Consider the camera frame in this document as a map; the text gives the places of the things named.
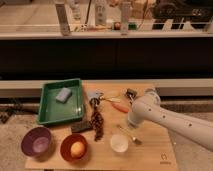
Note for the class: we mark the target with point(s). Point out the metal fork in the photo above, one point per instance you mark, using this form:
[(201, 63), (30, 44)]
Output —
[(134, 139)]

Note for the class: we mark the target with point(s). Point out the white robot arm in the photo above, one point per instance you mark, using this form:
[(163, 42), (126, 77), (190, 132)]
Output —
[(147, 107)]

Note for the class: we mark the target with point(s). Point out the white small bowl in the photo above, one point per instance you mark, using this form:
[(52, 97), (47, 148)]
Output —
[(119, 143)]

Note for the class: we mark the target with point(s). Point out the orange bowl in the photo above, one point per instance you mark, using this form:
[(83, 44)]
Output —
[(65, 149)]

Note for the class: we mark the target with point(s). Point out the purple bowl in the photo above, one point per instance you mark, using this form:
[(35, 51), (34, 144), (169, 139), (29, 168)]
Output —
[(36, 142)]

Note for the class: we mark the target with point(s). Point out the yellow-white small utensil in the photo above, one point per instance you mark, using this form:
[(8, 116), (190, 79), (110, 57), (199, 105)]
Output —
[(115, 100)]

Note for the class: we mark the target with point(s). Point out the orange carrot toy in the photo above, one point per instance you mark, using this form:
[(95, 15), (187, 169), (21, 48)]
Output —
[(120, 108)]

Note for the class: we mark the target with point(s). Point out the small dark metal clip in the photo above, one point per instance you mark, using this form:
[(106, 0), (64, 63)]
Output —
[(131, 94)]

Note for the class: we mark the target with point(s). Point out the blue sponge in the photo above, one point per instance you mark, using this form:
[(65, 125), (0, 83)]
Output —
[(63, 95)]

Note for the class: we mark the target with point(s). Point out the dark rectangular block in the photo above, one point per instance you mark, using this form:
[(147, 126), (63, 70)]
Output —
[(81, 127)]

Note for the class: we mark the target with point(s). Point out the wooden board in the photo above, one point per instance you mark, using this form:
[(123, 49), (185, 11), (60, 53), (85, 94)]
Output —
[(154, 154)]

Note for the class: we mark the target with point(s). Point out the green plastic tray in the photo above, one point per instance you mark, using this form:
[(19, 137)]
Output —
[(54, 112)]

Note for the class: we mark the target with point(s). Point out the yellow egg-shaped ball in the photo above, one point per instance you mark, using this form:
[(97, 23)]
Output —
[(77, 149)]

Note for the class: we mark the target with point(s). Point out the brown braided rope toy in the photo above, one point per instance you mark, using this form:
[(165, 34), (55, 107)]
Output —
[(97, 122)]

